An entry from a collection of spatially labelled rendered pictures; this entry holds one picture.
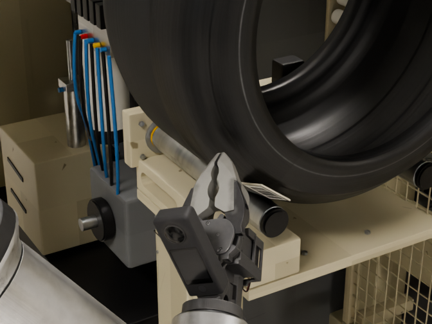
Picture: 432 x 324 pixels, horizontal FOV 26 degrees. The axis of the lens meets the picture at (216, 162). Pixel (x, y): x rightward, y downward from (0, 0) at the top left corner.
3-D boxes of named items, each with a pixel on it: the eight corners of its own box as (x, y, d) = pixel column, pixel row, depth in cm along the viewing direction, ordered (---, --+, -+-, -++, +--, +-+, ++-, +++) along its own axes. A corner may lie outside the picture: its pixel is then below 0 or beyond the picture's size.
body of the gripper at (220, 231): (212, 243, 120) (203, 334, 114) (179, 216, 113) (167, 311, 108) (266, 236, 116) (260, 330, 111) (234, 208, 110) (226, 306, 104)
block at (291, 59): (270, 83, 165) (270, 58, 163) (292, 78, 167) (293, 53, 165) (282, 90, 162) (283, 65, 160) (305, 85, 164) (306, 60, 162)
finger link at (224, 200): (238, 170, 121) (233, 235, 117) (216, 148, 117) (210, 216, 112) (260, 166, 120) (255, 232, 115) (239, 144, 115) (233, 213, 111)
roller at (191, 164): (171, 118, 157) (173, 143, 159) (147, 125, 155) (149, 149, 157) (290, 205, 130) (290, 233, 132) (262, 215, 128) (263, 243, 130)
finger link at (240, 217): (219, 189, 116) (213, 254, 112) (212, 183, 114) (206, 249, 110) (253, 184, 114) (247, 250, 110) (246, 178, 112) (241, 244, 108)
